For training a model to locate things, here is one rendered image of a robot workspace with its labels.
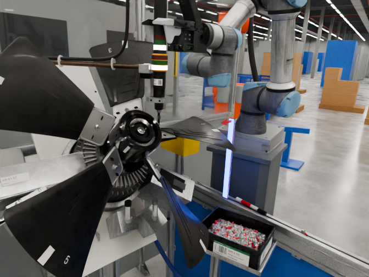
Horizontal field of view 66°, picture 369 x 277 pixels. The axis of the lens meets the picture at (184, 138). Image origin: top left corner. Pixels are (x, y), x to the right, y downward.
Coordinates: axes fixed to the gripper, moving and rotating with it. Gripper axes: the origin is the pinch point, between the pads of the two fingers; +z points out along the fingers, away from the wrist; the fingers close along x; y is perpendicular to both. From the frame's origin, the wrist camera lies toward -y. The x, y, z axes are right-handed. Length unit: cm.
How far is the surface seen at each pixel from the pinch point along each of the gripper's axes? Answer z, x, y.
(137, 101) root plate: 1.0, 4.4, 21.3
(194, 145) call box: -41, 21, 46
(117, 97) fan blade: 4.0, 10.1, 20.7
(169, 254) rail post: -38, 32, 108
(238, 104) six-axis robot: -319, 199, 74
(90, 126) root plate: 15.6, 3.9, 26.7
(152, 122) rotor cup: 2.1, -4.2, 25.7
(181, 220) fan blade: 4, -19, 47
